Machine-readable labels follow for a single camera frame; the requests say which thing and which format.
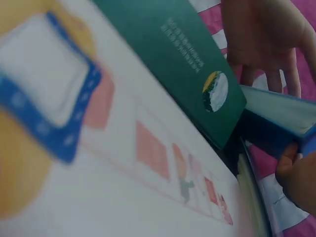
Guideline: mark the person's left hand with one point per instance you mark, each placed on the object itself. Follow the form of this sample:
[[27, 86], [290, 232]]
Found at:
[[261, 32]]

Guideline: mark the person's right hand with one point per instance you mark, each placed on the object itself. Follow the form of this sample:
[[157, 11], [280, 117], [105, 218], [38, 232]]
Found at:
[[301, 182]]

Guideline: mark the person's left fingers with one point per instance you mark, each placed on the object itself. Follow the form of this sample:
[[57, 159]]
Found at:
[[274, 79]]

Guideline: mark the person's right fingers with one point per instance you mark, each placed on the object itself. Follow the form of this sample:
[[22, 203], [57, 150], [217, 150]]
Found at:
[[287, 163]]

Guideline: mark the blue book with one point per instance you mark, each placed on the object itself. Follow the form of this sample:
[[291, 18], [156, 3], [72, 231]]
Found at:
[[271, 116]]

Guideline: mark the green book with round picture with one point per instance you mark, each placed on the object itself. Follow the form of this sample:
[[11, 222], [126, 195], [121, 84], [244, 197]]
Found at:
[[182, 74]]

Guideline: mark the white illustrated picture book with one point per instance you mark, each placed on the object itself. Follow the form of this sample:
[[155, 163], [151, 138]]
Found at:
[[103, 177]]

